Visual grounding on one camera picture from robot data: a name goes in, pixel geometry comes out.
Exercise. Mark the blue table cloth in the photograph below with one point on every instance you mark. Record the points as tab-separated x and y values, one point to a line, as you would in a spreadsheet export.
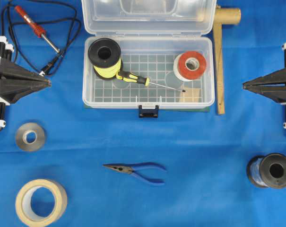
205	154

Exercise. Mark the grey tape roll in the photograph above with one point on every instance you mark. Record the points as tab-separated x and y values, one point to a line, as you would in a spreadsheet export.
30	137

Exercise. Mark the yellow black screwdriver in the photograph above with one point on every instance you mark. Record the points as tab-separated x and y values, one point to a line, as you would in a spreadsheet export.
132	78

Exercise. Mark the red tape roll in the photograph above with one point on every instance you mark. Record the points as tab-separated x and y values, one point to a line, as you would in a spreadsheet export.
189	66

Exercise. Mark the small brown sandpaper piece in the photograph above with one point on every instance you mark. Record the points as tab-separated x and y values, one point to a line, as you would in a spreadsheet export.
191	95

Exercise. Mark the red soldering iron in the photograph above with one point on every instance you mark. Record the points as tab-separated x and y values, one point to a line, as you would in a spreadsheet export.
37	29

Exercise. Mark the yellow wire spool black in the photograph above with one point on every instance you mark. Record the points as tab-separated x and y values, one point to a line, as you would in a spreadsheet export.
105	56

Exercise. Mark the blue wire spool black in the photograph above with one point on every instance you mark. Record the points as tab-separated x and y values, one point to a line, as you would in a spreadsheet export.
267	171

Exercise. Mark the blue handled needle-nose pliers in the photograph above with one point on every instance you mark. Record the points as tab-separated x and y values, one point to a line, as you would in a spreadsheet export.
133	170

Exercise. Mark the beige masking tape roll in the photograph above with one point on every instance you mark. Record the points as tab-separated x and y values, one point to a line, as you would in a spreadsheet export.
41	202

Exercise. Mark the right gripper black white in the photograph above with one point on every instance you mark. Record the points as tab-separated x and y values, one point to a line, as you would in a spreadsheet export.
275	93

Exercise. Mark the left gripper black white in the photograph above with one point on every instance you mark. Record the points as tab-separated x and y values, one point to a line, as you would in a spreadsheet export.
12	91

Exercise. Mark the green cutting mat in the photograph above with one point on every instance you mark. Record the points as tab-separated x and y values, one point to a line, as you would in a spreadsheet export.
146	108

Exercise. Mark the wooden mallet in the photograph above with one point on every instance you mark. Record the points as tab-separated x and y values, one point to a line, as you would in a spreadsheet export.
223	16

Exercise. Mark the clear plastic toolbox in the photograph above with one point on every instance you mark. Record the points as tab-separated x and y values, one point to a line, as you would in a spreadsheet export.
151	34

